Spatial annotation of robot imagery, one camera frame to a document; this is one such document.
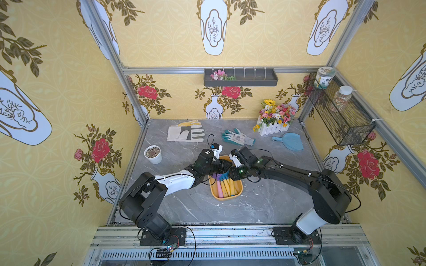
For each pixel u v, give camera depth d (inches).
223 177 35.4
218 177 35.3
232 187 33.3
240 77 36.0
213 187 35.1
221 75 34.6
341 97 28.3
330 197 17.4
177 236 28.8
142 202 17.7
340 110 30.1
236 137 43.2
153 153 37.4
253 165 25.4
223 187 34.2
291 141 43.0
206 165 27.2
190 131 44.5
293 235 25.4
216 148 31.4
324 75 33.2
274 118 39.6
